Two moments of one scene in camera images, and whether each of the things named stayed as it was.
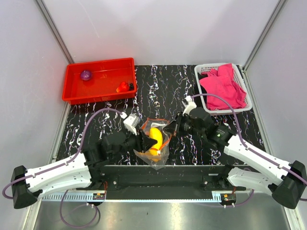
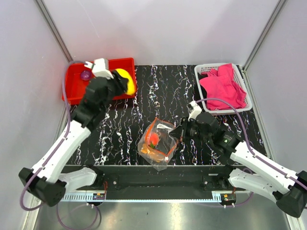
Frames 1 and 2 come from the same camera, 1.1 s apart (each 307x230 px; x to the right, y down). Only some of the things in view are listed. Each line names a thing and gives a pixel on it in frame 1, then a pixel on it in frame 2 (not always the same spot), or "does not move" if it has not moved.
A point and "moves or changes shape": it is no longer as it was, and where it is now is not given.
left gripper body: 133,142 to 116,86
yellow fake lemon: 156,134 to 131,88
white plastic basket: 237,79 does not move
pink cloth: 222,82 does not move
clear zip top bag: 157,155 moves or changes shape
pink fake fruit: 86,74 does not move
